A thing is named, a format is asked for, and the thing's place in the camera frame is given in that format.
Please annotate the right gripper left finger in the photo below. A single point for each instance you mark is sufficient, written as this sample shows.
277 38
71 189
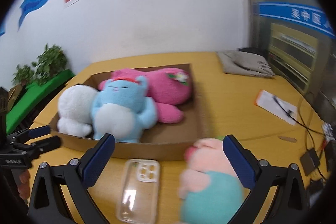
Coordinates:
47 202

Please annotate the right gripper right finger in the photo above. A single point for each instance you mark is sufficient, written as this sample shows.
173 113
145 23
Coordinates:
289 203

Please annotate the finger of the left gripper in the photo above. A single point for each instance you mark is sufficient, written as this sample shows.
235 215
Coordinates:
39 131
47 145

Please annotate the pink and teal plush toy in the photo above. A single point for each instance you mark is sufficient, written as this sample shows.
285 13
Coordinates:
209 187

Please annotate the clear beige phone case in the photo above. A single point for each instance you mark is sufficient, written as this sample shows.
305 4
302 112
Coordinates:
139 192

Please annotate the person's left hand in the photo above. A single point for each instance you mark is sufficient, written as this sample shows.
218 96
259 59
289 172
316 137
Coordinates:
24 185

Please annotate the green cloth covered bench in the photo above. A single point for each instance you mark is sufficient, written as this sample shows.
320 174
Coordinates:
34 94

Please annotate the white plush toy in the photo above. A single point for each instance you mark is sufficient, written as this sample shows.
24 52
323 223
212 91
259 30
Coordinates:
74 108

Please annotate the black power adapter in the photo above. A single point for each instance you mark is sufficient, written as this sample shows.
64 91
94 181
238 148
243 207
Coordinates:
309 161

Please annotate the green potted plant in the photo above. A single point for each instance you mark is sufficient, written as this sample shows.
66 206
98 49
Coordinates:
49 64
23 75

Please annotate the small wooden stick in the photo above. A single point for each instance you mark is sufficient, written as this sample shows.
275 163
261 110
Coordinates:
289 139

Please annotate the blue plush toy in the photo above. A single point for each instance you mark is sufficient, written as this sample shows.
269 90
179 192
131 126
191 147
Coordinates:
123 109

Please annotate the yellow shelf behind glass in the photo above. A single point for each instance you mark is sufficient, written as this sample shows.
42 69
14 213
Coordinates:
293 55

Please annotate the grey folded cloth bag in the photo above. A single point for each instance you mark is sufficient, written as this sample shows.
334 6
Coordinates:
245 64

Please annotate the blue banner sign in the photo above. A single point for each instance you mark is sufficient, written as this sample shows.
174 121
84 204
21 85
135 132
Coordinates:
303 15

